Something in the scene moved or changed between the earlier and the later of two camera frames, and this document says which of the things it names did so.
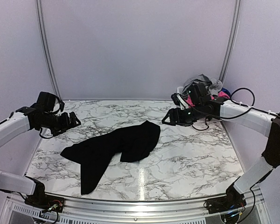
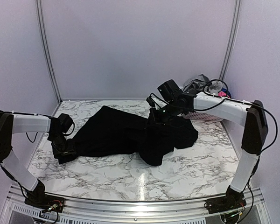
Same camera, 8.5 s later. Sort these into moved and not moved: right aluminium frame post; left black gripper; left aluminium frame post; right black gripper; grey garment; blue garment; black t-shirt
Moved: right black gripper; black t-shirt; left black gripper
Not moved: blue garment; grey garment; right aluminium frame post; left aluminium frame post
